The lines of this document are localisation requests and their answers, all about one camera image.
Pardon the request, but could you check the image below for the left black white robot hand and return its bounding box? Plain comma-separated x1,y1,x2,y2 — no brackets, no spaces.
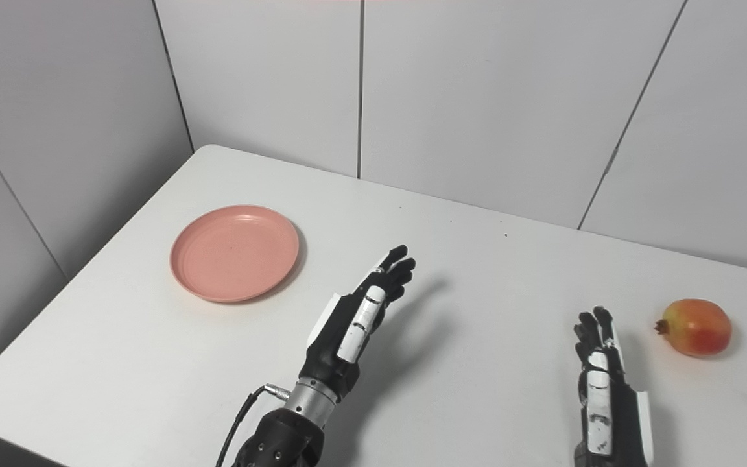
298,245,417,403

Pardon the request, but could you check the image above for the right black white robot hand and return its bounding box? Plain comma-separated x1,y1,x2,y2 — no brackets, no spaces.
573,306,655,467

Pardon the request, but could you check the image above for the red yellow pomegranate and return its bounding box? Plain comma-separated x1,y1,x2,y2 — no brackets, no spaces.
655,298,733,357

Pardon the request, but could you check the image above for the pink round plate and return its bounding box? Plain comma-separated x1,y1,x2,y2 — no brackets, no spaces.
170,205,300,304

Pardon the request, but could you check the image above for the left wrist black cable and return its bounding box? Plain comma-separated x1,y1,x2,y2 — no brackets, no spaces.
215,383,292,467

